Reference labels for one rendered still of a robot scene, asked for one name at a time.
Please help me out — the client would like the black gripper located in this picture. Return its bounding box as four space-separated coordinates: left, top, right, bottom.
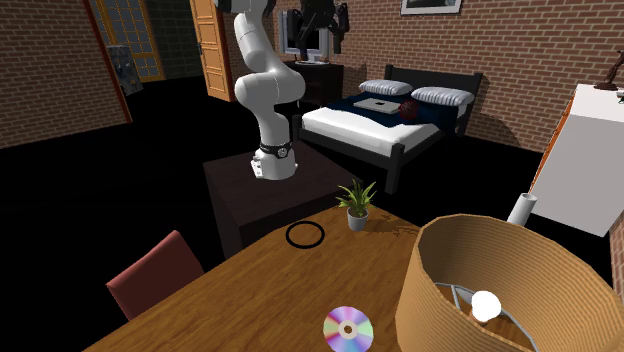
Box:
286 0 351 58

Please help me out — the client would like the dark chest of drawers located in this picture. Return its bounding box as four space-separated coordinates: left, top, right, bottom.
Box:
282 60 346 109

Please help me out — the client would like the striped grey pillow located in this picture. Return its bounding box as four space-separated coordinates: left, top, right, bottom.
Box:
410 86 476 107
359 79 415 97

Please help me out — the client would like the grey laptop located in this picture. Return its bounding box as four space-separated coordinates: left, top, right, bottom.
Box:
352 97 404 116

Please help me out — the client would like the orange wooden door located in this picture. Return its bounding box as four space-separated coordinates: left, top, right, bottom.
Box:
189 0 239 104

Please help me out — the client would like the dark red ball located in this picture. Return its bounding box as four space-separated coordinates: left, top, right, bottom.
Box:
398 99 420 122

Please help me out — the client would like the dark blue blanket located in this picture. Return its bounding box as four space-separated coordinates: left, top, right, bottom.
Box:
325 92 460 131

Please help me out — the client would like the green potted plant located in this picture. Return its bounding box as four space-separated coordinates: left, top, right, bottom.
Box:
334 179 379 233

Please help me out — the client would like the dark robot stand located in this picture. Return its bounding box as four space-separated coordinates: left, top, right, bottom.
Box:
202 140 363 260

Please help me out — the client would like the yellow framed window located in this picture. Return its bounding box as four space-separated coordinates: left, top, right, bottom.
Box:
94 0 167 84

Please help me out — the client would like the grey leaning picture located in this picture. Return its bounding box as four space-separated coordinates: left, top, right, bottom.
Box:
106 44 145 98

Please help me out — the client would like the white paper roll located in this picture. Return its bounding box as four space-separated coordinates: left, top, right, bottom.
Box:
506 192 539 228

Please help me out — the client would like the brown wooden table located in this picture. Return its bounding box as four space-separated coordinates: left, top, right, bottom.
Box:
81 203 535 352

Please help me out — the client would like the rainbow compact disc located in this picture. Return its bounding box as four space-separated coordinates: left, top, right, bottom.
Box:
322 305 375 352

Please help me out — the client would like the white cabinet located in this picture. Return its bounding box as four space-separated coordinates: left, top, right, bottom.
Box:
528 82 624 239

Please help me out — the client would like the dark brown figure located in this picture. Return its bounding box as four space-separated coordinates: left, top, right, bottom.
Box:
593 48 624 92

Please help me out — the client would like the red chair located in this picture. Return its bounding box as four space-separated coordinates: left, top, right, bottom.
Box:
105 229 206 322

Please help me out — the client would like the wicker shade lamp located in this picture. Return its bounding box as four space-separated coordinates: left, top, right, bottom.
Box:
394 212 621 352

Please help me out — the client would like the black frame bed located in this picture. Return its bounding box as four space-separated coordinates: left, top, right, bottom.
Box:
291 64 485 196

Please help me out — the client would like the framed wall picture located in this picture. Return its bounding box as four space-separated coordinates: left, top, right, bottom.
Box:
400 0 464 16

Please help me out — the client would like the black ring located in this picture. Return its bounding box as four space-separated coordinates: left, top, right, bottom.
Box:
284 220 326 250

